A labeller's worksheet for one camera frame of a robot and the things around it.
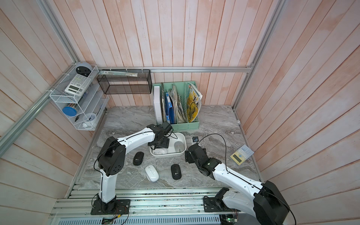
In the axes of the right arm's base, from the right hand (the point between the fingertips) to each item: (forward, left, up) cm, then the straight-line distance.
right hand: (192, 149), depth 86 cm
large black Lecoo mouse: (-13, +10, -6) cm, 17 cm away
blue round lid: (+10, +69, +24) cm, 74 cm away
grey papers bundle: (+25, +8, +7) cm, 27 cm away
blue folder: (+23, +15, +11) cm, 29 cm away
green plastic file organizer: (+46, +7, +13) cm, 48 cm away
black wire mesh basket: (+48, +50, +17) cm, 71 cm away
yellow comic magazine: (+34, -2, +9) cm, 35 cm away
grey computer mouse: (+5, +8, -5) cm, 11 cm away
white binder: (+24, +22, +16) cm, 36 cm away
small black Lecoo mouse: (-4, +35, -6) cm, 35 cm away
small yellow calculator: (+1, -34, -7) cm, 35 cm away
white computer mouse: (-14, +24, -6) cm, 28 cm away
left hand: (+5, +21, -5) cm, 22 cm away
